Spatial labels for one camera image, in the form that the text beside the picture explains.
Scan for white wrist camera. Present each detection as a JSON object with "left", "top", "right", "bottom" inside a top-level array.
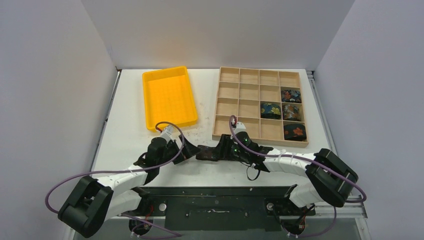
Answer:
[
  {"left": 160, "top": 125, "right": 174, "bottom": 142},
  {"left": 232, "top": 122, "right": 247, "bottom": 133}
]

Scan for yellow plastic tray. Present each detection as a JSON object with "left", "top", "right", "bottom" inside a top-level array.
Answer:
[{"left": 142, "top": 66, "right": 198, "bottom": 132}]

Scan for navy red floral rolled tie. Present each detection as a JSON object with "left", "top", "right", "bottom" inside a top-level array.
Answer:
[{"left": 281, "top": 89, "right": 302, "bottom": 104}]

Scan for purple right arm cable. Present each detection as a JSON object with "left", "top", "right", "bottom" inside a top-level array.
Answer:
[{"left": 229, "top": 115, "right": 368, "bottom": 239}]

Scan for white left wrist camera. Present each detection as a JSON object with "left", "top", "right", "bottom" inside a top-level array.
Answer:
[{"left": 160, "top": 125, "right": 174, "bottom": 142}]

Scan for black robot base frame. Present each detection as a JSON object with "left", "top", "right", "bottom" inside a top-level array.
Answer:
[{"left": 69, "top": 185, "right": 369, "bottom": 233}]

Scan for blue yellow floral rolled tie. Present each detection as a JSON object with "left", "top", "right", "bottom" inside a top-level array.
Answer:
[{"left": 260, "top": 102, "right": 282, "bottom": 120}]

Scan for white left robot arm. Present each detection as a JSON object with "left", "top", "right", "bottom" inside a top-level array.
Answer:
[{"left": 57, "top": 136, "right": 201, "bottom": 238}]

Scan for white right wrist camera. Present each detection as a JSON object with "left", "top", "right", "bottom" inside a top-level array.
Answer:
[{"left": 232, "top": 122, "right": 247, "bottom": 133}]

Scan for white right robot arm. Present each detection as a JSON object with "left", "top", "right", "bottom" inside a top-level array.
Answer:
[{"left": 202, "top": 131, "right": 358, "bottom": 215}]

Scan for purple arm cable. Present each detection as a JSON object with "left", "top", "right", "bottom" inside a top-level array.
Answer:
[
  {"left": 44, "top": 121, "right": 185, "bottom": 239},
  {"left": 229, "top": 115, "right": 368, "bottom": 239}
]

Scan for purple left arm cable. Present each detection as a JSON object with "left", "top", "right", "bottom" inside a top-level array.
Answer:
[{"left": 44, "top": 121, "right": 185, "bottom": 239}]

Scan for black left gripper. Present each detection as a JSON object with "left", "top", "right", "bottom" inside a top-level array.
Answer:
[{"left": 157, "top": 134, "right": 201, "bottom": 167}]

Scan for wooden compartment organizer box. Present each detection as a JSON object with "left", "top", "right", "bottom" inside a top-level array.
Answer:
[{"left": 212, "top": 67, "right": 309, "bottom": 148}]

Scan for black orange floral rolled tie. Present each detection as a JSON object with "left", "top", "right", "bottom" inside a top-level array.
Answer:
[{"left": 283, "top": 123, "right": 307, "bottom": 142}]

